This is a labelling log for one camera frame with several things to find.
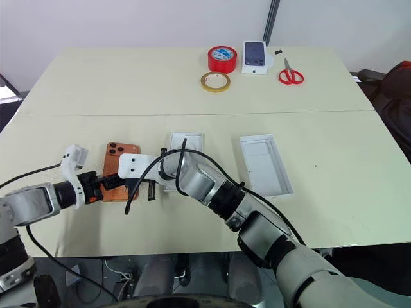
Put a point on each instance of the white phone box lid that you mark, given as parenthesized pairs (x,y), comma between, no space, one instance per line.
(266,167)

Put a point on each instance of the grey aluminium post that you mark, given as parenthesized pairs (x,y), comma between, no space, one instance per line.
(271,19)

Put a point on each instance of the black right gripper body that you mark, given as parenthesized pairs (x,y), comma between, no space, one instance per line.
(141,183)

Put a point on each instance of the small grey block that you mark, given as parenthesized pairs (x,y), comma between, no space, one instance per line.
(73,276)

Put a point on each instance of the white phone box base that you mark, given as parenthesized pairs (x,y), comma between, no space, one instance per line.
(192,141)

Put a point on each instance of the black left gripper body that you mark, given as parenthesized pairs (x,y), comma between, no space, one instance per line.
(90,187)

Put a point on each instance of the orange smartphone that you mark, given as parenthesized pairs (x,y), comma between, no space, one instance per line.
(120,154)

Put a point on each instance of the red tape roll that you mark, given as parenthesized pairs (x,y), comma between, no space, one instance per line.
(221,61)

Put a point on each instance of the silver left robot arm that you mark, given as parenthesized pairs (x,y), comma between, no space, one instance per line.
(29,202)

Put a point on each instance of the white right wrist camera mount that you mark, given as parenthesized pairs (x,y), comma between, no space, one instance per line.
(133,165)

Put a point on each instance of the yellow tape roll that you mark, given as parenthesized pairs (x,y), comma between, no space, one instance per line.
(205,84)

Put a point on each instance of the black rounded block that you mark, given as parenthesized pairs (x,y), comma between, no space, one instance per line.
(47,292)

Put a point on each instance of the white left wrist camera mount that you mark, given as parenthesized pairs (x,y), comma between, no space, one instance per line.
(74,154)

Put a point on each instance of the phone box with blue print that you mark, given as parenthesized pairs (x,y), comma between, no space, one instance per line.
(255,54)

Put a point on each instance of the dark stand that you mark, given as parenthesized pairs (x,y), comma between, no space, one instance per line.
(6,90)

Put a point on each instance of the grey rounded cylinder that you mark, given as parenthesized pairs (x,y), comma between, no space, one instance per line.
(242,276)
(154,276)

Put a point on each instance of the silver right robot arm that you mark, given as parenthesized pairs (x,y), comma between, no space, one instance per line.
(199,183)

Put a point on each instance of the black office chair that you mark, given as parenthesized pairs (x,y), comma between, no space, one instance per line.
(395,93)

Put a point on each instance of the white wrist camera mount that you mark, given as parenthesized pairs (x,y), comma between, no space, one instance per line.
(133,165)
(74,154)

